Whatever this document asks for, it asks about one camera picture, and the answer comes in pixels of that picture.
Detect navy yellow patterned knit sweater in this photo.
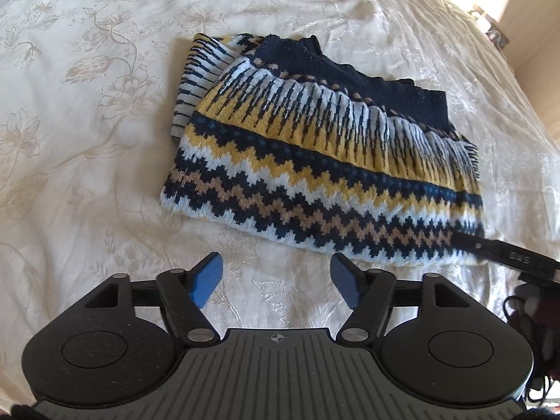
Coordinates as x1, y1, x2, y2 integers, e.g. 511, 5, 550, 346
160, 33, 484, 266

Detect bedside lamp with white shade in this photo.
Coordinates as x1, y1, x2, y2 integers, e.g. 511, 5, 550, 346
477, 0, 510, 22

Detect cream floral embroidered bedspread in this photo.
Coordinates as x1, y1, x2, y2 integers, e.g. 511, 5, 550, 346
1, 0, 559, 408

